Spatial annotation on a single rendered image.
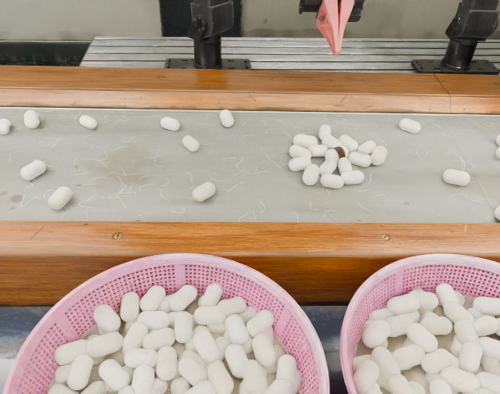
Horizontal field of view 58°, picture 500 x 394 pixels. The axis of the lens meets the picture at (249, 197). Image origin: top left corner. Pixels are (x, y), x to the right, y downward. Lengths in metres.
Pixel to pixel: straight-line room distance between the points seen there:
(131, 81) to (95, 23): 1.99
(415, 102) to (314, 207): 0.34
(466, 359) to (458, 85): 0.56
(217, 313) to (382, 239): 0.20
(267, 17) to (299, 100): 1.97
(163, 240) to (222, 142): 0.25
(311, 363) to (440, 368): 0.13
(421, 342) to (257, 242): 0.19
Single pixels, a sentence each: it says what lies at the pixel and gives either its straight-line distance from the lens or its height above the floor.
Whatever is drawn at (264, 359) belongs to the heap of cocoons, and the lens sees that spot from 0.45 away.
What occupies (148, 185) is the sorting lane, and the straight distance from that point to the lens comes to 0.63.
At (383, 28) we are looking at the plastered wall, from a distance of 2.93.
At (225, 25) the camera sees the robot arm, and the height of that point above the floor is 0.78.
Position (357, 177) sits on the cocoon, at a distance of 0.64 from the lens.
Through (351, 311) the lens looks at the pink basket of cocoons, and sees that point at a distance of 0.46.
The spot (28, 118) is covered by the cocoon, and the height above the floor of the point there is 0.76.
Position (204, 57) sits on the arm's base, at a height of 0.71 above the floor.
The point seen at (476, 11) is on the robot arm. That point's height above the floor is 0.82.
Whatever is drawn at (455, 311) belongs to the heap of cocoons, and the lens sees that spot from 0.53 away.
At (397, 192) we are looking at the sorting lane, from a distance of 0.66.
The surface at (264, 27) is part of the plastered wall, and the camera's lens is 2.78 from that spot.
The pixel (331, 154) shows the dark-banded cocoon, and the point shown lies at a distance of 0.67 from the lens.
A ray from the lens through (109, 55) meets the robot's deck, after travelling 1.21.
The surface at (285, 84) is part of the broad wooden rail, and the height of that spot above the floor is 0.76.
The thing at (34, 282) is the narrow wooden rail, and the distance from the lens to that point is 0.58.
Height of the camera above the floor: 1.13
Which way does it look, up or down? 40 degrees down
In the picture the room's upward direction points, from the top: 3 degrees clockwise
